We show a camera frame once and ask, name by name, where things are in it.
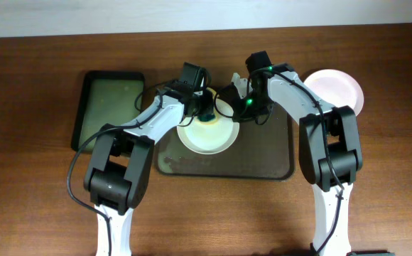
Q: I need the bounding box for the dark brown serving tray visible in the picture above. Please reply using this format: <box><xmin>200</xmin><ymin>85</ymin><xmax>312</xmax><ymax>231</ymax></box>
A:
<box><xmin>153</xmin><ymin>105</ymin><xmax>296</xmax><ymax>181</ymax></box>

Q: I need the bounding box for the pinkish white plate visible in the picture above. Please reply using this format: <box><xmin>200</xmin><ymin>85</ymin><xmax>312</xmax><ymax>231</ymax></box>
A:
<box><xmin>303</xmin><ymin>69</ymin><xmax>364</xmax><ymax>115</ymax></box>

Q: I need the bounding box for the white plate with yellow stain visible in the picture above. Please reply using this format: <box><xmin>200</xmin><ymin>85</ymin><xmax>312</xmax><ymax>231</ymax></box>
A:
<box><xmin>176</xmin><ymin>98</ymin><xmax>240</xmax><ymax>155</ymax></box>

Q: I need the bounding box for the black tray with soapy water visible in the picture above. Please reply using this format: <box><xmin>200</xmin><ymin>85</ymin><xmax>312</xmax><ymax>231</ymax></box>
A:
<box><xmin>70</xmin><ymin>70</ymin><xmax>145</xmax><ymax>151</ymax></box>

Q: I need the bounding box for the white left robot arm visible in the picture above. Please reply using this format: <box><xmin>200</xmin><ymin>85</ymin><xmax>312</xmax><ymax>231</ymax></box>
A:
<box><xmin>83</xmin><ymin>88</ymin><xmax>213</xmax><ymax>255</ymax></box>

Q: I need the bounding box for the yellow and green sponge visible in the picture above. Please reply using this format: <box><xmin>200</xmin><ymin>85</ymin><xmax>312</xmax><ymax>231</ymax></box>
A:
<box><xmin>197</xmin><ymin>113</ymin><xmax>216</xmax><ymax>122</ymax></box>

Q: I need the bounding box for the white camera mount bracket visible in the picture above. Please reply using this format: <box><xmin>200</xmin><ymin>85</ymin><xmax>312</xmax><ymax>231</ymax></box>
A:
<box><xmin>231</xmin><ymin>73</ymin><xmax>252</xmax><ymax>100</ymax></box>

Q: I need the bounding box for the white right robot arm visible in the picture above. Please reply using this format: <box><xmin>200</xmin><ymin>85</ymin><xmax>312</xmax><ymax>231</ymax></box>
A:
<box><xmin>233</xmin><ymin>63</ymin><xmax>363</xmax><ymax>255</ymax></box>

